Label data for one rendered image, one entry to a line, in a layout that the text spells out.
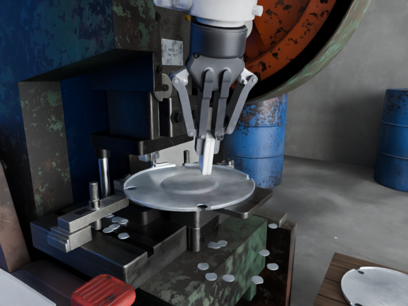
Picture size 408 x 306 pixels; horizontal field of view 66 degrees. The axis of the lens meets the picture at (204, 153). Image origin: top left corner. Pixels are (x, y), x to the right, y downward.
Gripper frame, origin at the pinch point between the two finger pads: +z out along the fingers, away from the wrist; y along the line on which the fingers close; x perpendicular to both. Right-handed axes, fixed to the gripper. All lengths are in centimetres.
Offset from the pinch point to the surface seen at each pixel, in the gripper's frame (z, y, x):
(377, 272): 59, 68, 7
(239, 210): 11.4, 6.6, -2.7
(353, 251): 114, 116, 53
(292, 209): 134, 113, 112
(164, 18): -16.0, -3.1, 25.3
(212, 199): 13.0, 3.2, 2.8
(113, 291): 8.7, -15.8, -16.4
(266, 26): -11, 30, 46
